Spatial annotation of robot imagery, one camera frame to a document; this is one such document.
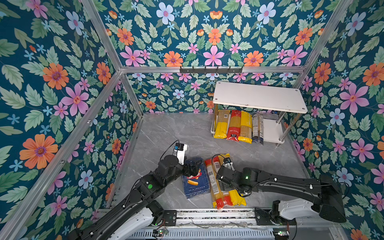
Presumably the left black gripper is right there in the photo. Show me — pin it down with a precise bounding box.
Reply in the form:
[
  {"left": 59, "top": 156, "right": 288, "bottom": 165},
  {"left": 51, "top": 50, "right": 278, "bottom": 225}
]
[{"left": 161, "top": 155, "right": 202, "bottom": 187}]

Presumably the red-yellow labelled spaghetti pack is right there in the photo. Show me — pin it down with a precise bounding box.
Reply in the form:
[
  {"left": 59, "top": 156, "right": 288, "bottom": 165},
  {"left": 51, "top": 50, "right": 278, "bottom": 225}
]
[{"left": 205, "top": 159, "right": 225, "bottom": 210}]

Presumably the red spaghetti pack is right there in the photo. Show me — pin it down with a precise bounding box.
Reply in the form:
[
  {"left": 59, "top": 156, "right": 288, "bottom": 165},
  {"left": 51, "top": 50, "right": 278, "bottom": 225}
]
[{"left": 227, "top": 110, "right": 241, "bottom": 142}]

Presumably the narrow yellow spaghetti pack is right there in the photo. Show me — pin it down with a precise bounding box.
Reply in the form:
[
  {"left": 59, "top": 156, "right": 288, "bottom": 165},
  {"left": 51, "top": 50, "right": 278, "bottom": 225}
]
[{"left": 238, "top": 111, "right": 253, "bottom": 144}]

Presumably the wide yellow spaghetti pack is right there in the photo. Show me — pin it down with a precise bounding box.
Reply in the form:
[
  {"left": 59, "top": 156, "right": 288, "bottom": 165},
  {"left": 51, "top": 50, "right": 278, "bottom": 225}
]
[{"left": 214, "top": 110, "right": 231, "bottom": 139}]

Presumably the white-label clear spaghetti pack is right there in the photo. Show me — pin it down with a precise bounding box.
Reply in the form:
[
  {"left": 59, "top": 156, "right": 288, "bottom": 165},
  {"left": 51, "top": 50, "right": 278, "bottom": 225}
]
[{"left": 252, "top": 114, "right": 264, "bottom": 145}]

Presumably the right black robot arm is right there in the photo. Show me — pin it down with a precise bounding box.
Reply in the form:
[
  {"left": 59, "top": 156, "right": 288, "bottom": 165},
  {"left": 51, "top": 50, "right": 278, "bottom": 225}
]
[{"left": 216, "top": 167, "right": 347, "bottom": 223}]

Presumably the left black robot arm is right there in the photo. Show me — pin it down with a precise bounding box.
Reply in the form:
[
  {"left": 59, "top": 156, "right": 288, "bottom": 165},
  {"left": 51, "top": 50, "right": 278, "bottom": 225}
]
[{"left": 68, "top": 155, "right": 204, "bottom": 240}]

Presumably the blue Barilla pasta box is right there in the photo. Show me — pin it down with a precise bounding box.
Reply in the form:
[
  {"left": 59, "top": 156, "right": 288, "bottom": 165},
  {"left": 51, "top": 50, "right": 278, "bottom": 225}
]
[{"left": 182, "top": 158, "right": 210, "bottom": 199}]

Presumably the yellow-ended spaghetti pack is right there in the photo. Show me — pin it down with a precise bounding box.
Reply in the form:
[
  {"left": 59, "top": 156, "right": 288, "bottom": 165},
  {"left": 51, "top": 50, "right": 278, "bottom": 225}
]
[{"left": 218, "top": 154, "right": 247, "bottom": 207}]

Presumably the white two-tier shelf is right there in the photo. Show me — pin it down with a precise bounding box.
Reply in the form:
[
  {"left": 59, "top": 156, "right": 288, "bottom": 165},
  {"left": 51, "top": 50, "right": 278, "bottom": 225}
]
[{"left": 213, "top": 81, "right": 308, "bottom": 146}]

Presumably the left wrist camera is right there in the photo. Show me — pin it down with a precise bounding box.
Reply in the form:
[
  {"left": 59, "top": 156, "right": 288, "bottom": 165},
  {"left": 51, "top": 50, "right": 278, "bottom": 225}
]
[{"left": 174, "top": 143, "right": 188, "bottom": 165}]

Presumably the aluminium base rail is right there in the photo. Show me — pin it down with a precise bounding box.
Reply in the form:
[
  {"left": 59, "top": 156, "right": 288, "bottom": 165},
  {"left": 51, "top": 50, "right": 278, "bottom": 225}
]
[{"left": 98, "top": 207, "right": 340, "bottom": 229}]

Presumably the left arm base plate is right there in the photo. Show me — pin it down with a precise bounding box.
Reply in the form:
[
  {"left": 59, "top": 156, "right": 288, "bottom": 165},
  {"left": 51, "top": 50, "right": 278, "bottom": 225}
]
[{"left": 155, "top": 210, "right": 178, "bottom": 227}]

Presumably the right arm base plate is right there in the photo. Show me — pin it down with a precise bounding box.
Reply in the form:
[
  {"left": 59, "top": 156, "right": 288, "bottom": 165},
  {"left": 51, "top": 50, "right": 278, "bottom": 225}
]
[{"left": 254, "top": 208, "right": 297, "bottom": 226}]

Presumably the black hook rail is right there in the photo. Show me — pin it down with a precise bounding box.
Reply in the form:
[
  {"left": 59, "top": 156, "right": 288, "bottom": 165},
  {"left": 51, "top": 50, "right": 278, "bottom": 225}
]
[{"left": 179, "top": 66, "right": 243, "bottom": 75}]

